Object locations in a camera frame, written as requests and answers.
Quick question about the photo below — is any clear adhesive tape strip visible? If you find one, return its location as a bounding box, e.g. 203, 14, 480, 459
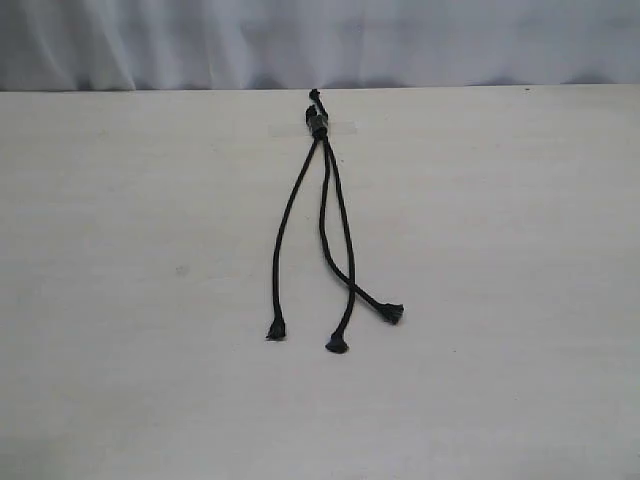
267, 122, 358, 138

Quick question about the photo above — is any black rope strand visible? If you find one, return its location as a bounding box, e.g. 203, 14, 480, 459
324, 137, 357, 355
264, 137, 321, 343
317, 137, 404, 325

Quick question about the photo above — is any white curtain backdrop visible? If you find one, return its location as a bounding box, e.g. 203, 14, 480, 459
1, 1, 639, 91

